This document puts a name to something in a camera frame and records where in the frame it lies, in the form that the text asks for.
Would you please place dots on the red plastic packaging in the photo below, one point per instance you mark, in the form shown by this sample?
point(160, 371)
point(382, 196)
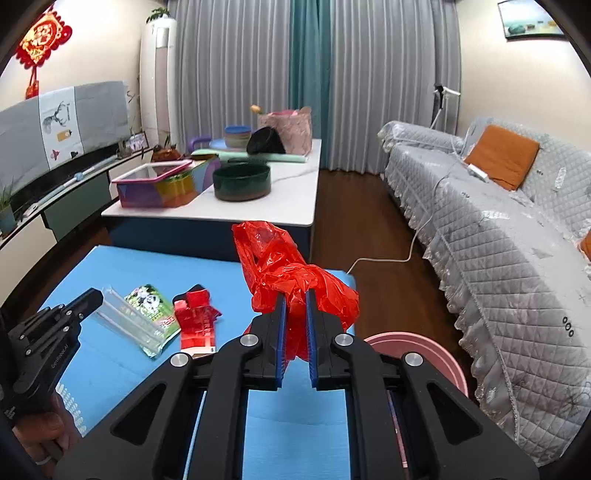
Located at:
point(196, 323)

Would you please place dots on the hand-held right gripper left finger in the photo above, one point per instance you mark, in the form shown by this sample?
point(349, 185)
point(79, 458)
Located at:
point(280, 350)

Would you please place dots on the grey quilted sofa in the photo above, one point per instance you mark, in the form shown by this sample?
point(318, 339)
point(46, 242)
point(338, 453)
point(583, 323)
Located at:
point(498, 258)

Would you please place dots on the grey curtain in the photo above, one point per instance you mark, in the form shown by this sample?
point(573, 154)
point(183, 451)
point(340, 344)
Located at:
point(392, 69)
point(221, 60)

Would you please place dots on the framed wall picture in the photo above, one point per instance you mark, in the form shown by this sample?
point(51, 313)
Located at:
point(526, 21)

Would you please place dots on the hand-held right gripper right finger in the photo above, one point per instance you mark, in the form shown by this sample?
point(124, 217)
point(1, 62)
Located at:
point(311, 350)

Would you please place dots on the dark green round bowl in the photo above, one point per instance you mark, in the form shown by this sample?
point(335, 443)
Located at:
point(242, 182)

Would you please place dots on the white patterned cloth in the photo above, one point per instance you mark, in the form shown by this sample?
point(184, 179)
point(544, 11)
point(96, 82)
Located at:
point(74, 410)

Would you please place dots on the stack of coloured bowls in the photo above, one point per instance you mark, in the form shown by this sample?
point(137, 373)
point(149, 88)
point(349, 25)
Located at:
point(237, 136)

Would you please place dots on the white floor stand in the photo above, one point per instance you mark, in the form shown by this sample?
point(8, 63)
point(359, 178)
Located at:
point(445, 92)

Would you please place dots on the person's left hand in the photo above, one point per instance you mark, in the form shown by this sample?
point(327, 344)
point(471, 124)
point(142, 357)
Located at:
point(41, 431)

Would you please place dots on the pink plastic basin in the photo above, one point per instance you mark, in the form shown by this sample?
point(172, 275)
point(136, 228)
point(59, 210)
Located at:
point(434, 361)

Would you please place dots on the blue table mat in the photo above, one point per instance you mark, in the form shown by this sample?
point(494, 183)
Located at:
point(138, 267)

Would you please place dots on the small potted plant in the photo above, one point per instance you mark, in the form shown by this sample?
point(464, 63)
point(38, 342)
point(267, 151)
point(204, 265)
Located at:
point(7, 217)

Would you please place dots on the white top coffee table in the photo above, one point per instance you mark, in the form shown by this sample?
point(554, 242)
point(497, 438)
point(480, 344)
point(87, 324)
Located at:
point(286, 194)

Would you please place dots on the white standing air conditioner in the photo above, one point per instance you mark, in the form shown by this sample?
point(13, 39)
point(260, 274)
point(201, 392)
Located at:
point(157, 83)

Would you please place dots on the small photo frame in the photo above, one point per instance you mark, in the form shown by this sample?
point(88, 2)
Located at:
point(137, 142)

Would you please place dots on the white rod with blue knob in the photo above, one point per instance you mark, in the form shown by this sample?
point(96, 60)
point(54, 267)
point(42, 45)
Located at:
point(81, 174)

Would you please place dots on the colourful box with pink lid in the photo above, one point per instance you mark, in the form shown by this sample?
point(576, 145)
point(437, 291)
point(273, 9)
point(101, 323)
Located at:
point(157, 189)

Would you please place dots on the television cabinet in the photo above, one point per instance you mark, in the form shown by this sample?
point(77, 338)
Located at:
point(74, 207)

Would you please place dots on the grey covered television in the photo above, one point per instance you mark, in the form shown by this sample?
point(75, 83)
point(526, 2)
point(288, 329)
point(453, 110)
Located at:
point(92, 110)

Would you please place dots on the orange cushion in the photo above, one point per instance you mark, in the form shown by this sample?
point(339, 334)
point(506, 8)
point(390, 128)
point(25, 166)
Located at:
point(586, 247)
point(503, 154)

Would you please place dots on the light green tray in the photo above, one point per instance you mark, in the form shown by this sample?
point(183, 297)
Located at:
point(286, 158)

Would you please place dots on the green snack packet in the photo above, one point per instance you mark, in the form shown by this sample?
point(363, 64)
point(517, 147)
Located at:
point(152, 302)

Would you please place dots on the purple plastic item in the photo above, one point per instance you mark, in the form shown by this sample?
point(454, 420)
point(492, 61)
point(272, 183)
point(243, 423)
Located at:
point(198, 140)

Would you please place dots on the white power strip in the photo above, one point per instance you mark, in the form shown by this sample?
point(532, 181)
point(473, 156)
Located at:
point(478, 171)

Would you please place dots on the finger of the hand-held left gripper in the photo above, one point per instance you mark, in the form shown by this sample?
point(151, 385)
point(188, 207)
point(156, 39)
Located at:
point(85, 301)

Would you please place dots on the teal curtain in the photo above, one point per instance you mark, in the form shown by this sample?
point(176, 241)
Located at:
point(309, 60)

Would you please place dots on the yellow artificial flower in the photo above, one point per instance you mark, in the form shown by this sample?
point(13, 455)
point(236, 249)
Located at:
point(255, 110)

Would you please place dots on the black hat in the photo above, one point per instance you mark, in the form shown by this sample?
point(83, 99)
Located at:
point(265, 141)

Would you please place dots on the clear plastic packet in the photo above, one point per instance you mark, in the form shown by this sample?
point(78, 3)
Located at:
point(124, 318)

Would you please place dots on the red knot wall ornament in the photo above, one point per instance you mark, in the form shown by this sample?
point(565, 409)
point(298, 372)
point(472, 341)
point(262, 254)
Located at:
point(41, 39)

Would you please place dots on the green plant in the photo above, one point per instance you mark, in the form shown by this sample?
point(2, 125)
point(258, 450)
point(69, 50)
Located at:
point(158, 14)

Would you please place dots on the red plastic bag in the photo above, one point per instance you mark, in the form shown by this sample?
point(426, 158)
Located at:
point(277, 267)

